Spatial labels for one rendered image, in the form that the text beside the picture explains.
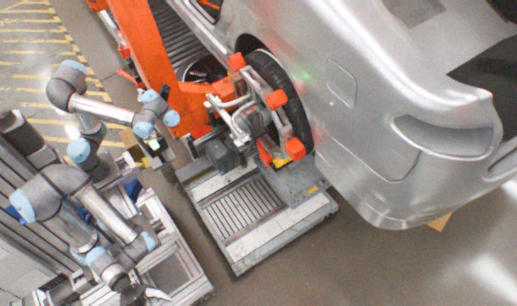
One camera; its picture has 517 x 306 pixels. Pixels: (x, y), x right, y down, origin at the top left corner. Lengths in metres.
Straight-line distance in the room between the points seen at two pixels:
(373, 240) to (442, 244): 0.43
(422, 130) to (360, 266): 1.44
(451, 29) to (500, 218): 1.28
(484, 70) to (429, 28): 0.38
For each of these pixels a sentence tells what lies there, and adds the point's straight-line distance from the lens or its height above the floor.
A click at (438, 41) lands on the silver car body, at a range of 2.52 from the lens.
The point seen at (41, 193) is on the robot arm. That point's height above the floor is 1.44.
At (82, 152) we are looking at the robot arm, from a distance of 2.10.
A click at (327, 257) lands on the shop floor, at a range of 2.64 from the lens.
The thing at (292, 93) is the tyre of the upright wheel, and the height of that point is 1.11.
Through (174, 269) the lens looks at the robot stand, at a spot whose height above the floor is 0.21.
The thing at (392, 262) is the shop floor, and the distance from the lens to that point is 2.68.
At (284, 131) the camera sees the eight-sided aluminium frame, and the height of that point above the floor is 0.97.
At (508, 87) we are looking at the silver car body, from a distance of 2.49.
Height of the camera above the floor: 2.46
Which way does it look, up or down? 53 degrees down
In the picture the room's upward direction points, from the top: 11 degrees counter-clockwise
